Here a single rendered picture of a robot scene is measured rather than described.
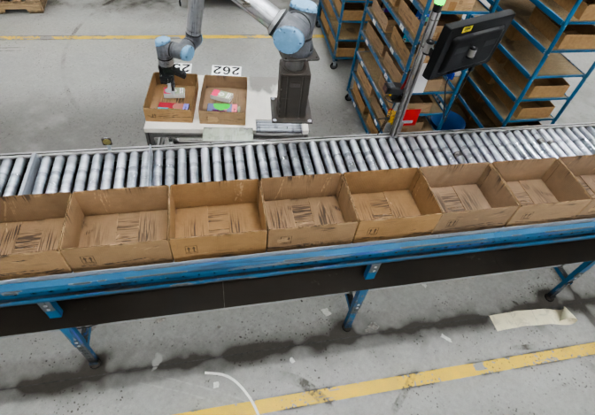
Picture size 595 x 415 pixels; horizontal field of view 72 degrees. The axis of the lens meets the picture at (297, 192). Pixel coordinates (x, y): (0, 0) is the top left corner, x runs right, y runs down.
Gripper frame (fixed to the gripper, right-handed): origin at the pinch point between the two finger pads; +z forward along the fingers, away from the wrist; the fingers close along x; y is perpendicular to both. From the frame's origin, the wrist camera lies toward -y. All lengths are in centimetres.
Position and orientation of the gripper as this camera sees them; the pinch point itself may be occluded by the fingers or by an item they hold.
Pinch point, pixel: (174, 91)
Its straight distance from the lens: 284.1
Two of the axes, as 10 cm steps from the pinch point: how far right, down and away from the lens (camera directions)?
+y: -9.8, 0.8, -1.8
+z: -0.9, 6.6, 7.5
